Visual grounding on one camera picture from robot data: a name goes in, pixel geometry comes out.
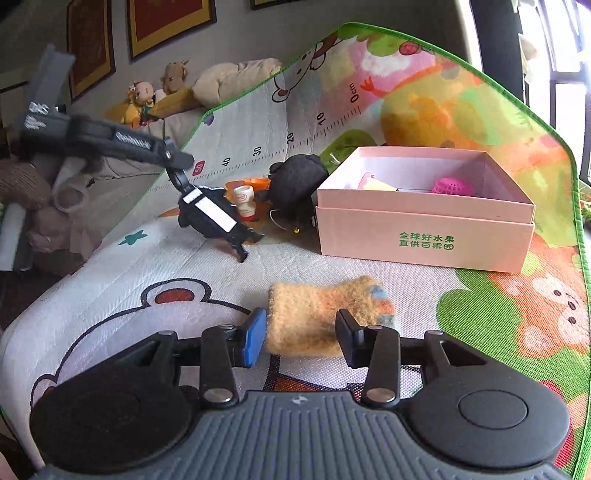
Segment yellow pillow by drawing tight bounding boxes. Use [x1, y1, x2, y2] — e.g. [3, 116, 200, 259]
[104, 88, 201, 123]

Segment pink plush toy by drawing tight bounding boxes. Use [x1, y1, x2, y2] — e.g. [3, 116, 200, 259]
[25, 203, 102, 264]

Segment grey bedsheet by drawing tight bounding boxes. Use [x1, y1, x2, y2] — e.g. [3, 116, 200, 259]
[51, 104, 206, 278]

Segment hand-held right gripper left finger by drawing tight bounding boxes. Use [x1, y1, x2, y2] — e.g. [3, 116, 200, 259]
[99, 308, 267, 408]

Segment small white bottle red cap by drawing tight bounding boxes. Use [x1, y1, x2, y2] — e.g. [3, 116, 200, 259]
[232, 186, 256, 222]

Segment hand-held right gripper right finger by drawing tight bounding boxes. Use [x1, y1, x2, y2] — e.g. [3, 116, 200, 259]
[335, 308, 497, 408]

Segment fuzzy yellow sock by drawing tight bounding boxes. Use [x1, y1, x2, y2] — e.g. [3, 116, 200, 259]
[268, 275, 399, 358]

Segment beige pillow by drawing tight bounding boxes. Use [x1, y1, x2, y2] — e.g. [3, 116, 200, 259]
[191, 58, 282, 106]

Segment pink cardboard box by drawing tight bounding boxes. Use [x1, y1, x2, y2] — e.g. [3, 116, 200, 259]
[315, 146, 536, 274]

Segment printed play mat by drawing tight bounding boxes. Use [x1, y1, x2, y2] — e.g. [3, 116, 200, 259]
[0, 22, 591, 480]

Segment black gadget with white label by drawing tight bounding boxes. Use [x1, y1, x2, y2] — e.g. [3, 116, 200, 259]
[178, 185, 266, 264]

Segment brown plush deer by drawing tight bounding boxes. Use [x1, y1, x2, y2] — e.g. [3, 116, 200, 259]
[160, 59, 192, 95]

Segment orange plastic bowl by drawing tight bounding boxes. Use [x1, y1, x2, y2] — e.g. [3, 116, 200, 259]
[225, 176, 271, 195]

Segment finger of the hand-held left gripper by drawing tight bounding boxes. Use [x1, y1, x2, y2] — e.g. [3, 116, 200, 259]
[69, 116, 195, 193]

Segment orange doll toy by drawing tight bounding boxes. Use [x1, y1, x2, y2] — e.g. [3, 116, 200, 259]
[121, 80, 160, 127]

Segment brown plush toy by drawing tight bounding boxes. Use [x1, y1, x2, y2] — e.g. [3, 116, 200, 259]
[0, 159, 51, 210]

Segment black plush toy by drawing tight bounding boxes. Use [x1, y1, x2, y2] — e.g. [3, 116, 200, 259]
[265, 154, 329, 217]

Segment pink mesh ball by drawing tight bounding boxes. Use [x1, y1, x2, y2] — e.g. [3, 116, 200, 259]
[431, 176, 475, 197]

